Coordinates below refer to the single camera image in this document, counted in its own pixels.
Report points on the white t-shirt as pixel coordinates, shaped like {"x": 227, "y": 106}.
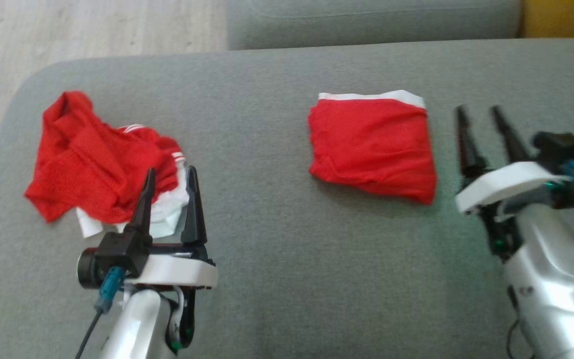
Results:
{"x": 170, "y": 209}

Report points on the red mesh basketball jersey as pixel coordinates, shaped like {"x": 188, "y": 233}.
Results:
{"x": 92, "y": 164}

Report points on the wide yellow sofa backrest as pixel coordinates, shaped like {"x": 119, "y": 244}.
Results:
{"x": 566, "y": 17}

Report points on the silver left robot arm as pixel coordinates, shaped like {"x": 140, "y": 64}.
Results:
{"x": 137, "y": 324}

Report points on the grey sofa seat cushion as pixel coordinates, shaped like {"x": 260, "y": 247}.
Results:
{"x": 366, "y": 22}

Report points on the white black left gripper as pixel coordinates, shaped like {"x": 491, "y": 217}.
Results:
{"x": 177, "y": 271}

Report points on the large grey sofa seat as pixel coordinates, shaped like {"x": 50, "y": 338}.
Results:
{"x": 287, "y": 249}

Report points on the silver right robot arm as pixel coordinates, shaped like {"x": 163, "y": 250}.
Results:
{"x": 551, "y": 279}

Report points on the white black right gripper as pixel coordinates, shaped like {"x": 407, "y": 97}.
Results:
{"x": 506, "y": 182}

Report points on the red shorts with white stripe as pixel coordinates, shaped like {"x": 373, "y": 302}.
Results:
{"x": 371, "y": 144}

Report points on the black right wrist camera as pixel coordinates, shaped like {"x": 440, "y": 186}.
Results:
{"x": 558, "y": 147}

